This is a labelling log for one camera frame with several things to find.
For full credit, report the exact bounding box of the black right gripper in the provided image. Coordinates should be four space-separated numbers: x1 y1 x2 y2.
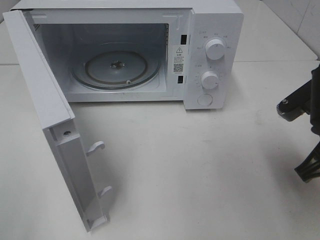
294 66 320 183

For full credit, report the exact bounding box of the white round door button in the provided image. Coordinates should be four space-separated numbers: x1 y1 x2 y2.
197 94 213 107

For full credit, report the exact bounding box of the white microwave knob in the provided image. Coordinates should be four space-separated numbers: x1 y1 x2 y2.
200 71 220 90
205 37 226 60

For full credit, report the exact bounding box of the white microwave oven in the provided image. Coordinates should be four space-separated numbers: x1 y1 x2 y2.
1 0 245 233

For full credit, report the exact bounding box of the glass microwave turntable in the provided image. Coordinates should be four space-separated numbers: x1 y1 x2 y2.
70 42 166 90

